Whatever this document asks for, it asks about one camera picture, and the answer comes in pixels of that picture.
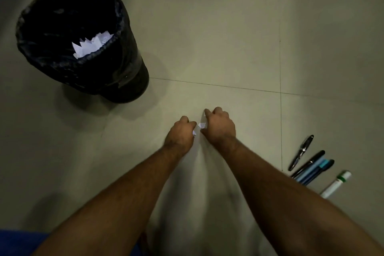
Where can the person's left hand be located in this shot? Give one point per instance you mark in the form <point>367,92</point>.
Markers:
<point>179,136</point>

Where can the person's right hand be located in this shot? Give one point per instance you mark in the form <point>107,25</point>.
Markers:
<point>221,126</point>

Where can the person's left fingers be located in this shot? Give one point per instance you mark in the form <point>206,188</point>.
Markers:
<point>187,122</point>

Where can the person's right fingers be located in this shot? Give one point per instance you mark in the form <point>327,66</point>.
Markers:
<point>214,112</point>

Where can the white paper scrap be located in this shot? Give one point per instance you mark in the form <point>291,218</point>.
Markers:
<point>202,126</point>

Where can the person's right forearm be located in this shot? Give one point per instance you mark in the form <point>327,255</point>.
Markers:
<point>288,204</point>

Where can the person's left forearm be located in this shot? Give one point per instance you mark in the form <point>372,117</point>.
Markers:
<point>115,204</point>

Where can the glossy black fountain pen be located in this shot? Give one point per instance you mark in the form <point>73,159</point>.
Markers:
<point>301,152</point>

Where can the slim black pen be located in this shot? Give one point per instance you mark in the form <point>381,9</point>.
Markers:
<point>309,163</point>

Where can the light blue pen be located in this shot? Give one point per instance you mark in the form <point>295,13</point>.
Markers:
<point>310,169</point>

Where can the dark blue capped pen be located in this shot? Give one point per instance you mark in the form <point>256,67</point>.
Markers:
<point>319,171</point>

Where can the torn white paper pieces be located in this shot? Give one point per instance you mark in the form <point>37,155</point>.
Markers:
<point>91,44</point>

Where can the black trash bin with liner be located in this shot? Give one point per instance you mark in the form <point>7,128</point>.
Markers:
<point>78,41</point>

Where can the white marker with green band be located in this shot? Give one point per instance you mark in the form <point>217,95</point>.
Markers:
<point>335,184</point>

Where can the person's blue clothing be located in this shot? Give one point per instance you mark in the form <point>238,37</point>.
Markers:
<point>21,242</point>

